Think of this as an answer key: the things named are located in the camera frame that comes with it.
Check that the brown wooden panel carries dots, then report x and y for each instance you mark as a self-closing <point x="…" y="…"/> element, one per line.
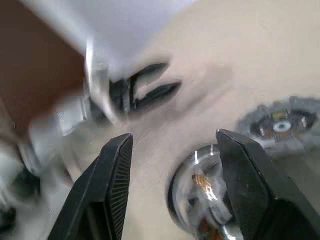
<point x="37" y="62"/>

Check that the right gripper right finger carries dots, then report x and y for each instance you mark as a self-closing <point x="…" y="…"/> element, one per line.
<point x="250" y="195"/>

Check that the silver rotor disc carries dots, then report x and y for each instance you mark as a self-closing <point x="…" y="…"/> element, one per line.
<point x="185" y="180"/>

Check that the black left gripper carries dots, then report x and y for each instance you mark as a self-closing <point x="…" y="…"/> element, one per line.
<point x="120" y="95"/>

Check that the small grey gear plate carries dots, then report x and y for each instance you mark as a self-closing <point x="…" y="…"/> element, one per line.
<point x="297" y="110"/>

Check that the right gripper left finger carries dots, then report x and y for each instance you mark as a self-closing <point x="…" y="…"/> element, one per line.
<point x="100" y="195"/>

